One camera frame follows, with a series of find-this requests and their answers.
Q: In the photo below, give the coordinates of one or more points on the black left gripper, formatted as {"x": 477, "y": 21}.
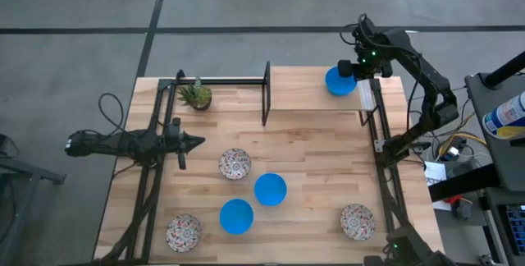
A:
{"x": 176, "y": 140}

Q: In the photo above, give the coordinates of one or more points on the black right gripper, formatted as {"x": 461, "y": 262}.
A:
{"x": 369, "y": 67}

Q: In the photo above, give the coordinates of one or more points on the blue plastic mini bowl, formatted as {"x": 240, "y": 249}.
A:
{"x": 270, "y": 189}
{"x": 236, "y": 216}
{"x": 338, "y": 87}

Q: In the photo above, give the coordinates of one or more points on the floral patterned mini bowl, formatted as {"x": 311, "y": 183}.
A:
{"x": 234, "y": 163}
{"x": 183, "y": 233}
{"x": 357, "y": 221}

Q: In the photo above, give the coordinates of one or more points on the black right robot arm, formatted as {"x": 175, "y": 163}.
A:
{"x": 426, "y": 73}

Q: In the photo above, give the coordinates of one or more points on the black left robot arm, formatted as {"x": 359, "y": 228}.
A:
{"x": 123, "y": 143}

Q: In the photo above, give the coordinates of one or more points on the white plastic strip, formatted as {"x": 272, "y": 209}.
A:
{"x": 366, "y": 95}

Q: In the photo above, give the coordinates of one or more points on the succulent plant in brown pot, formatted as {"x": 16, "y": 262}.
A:
{"x": 199, "y": 95}

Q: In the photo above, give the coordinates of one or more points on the wooden background table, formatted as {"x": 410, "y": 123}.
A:
{"x": 221, "y": 81}

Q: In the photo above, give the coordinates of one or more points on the wooden shelf board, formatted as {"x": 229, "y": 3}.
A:
{"x": 303, "y": 89}

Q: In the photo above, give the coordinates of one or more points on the grey metal cart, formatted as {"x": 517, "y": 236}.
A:
{"x": 480, "y": 97}

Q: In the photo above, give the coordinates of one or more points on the white power adapter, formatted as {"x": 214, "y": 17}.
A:
{"x": 453, "y": 151}

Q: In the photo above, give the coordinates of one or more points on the white paper sheet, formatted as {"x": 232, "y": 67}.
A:
{"x": 435, "y": 171}

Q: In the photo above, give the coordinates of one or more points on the black pole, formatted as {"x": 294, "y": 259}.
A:
{"x": 506, "y": 69}

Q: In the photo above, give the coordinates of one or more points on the white blue spray can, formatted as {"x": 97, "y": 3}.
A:
{"x": 506, "y": 116}

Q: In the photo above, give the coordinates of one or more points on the black metal beam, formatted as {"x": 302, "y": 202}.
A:
{"x": 463, "y": 182}

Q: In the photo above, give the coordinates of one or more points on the small red object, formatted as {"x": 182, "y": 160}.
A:
{"x": 451, "y": 199}

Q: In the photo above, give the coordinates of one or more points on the grey metal stand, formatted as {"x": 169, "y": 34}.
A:
{"x": 24, "y": 171}

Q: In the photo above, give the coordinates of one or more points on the small grey device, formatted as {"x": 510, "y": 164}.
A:
{"x": 462, "y": 210}

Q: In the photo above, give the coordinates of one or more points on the grey equipment rack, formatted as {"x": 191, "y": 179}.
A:
{"x": 492, "y": 200}

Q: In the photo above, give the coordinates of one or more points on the blue parts bin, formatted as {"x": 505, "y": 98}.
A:
{"x": 517, "y": 223}

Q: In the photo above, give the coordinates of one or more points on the white frame bracket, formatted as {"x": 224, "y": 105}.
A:
{"x": 379, "y": 146}

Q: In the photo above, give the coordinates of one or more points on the black shelf side frame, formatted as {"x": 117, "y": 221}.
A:
{"x": 266, "y": 93}

